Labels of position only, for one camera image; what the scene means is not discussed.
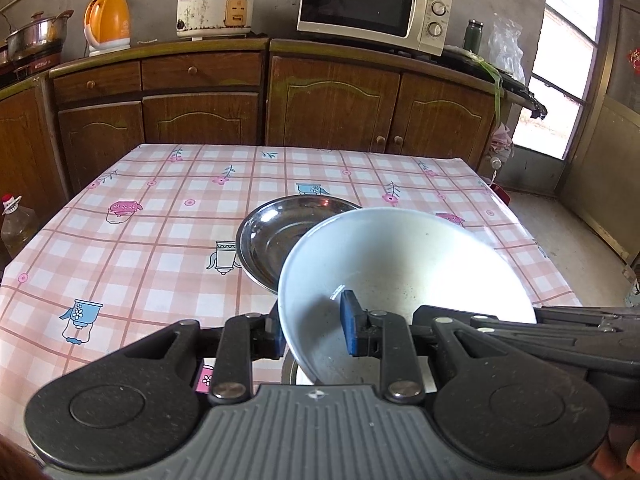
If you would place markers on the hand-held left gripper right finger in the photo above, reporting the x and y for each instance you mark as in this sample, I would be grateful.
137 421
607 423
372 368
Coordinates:
352 322

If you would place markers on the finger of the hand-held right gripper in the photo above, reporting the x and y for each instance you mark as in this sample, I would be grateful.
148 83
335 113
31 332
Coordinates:
540 347
575 316

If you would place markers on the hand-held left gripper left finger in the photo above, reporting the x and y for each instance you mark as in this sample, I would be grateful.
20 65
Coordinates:
272 335

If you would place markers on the large white ceramic bowl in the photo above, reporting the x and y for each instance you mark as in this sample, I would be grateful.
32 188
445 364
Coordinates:
400 245

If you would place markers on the large steel plate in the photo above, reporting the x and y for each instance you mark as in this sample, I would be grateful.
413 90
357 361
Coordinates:
270 240

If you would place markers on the grey glazed door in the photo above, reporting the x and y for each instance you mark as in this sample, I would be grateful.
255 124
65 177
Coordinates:
530 175

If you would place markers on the beige door leaf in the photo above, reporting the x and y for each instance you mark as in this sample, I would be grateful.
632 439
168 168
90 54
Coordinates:
605 170

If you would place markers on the pink checked plastic tablecloth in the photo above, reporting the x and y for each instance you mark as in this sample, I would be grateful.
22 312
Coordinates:
150 240

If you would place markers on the pink folded umbrella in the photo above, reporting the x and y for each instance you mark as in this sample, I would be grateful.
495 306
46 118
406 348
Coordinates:
501 140

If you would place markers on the wooden drawer cabinet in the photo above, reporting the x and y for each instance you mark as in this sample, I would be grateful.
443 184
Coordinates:
200 120

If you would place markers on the black flat tray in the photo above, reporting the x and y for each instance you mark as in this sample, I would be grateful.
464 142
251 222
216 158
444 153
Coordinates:
520 91

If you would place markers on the green leek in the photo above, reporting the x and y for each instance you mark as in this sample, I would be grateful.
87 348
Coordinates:
497 95

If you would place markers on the red paper decoration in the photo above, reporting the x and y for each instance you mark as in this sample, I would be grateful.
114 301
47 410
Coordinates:
634 60

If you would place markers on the clear cooking oil bottle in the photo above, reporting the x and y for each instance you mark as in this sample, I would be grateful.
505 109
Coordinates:
17 235

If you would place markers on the clear plastic bag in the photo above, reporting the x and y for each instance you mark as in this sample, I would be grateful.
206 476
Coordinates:
505 50

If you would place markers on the wooden single-door cabinet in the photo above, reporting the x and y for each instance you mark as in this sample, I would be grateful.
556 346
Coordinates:
25 145

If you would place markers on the cream microwave oven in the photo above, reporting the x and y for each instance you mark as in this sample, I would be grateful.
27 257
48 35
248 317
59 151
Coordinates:
360 0

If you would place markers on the white rice cooker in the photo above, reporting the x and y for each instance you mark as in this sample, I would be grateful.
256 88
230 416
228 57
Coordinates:
215 7

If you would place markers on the orange electric kettle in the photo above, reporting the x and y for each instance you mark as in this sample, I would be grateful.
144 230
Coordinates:
107 25

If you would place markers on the dark cooktop stove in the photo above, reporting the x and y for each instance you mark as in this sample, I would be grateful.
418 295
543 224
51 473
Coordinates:
35 64

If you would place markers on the steel cooking pot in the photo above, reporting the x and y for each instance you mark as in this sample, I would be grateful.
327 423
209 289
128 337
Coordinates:
35 37

